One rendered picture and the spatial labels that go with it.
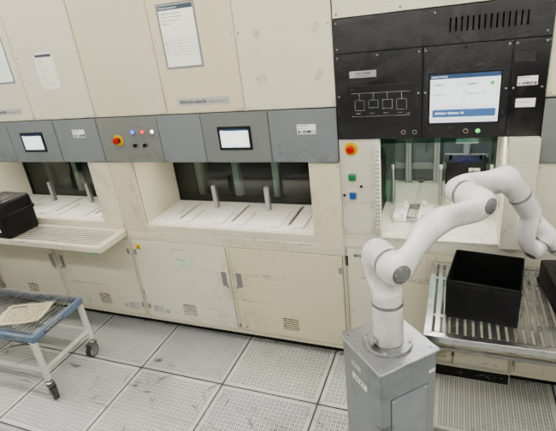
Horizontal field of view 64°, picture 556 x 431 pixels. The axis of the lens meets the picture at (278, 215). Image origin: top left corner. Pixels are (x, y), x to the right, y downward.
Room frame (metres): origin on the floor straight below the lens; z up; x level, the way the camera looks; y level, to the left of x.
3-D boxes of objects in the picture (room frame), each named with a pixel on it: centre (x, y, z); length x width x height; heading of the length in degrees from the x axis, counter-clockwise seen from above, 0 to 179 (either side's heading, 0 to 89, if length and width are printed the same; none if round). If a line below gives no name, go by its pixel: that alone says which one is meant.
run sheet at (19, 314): (2.41, 1.68, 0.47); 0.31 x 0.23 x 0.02; 88
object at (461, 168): (2.49, -1.15, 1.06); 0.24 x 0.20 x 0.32; 67
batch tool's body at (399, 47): (2.38, -0.92, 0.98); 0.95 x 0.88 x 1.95; 157
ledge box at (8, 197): (3.00, 1.93, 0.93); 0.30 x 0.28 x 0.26; 64
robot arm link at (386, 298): (1.43, -0.37, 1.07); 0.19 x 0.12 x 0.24; 14
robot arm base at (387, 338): (1.40, -0.37, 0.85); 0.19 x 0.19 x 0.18
